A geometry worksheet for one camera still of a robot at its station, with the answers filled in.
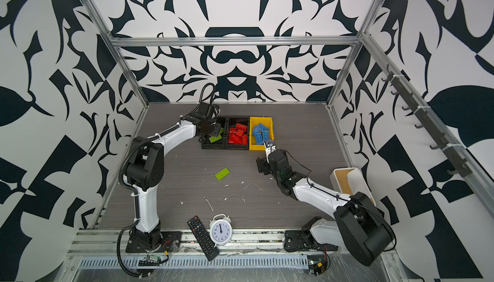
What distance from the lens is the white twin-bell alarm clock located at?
2.43ft

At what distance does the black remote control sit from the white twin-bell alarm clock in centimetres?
2

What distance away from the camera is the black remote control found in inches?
28.1
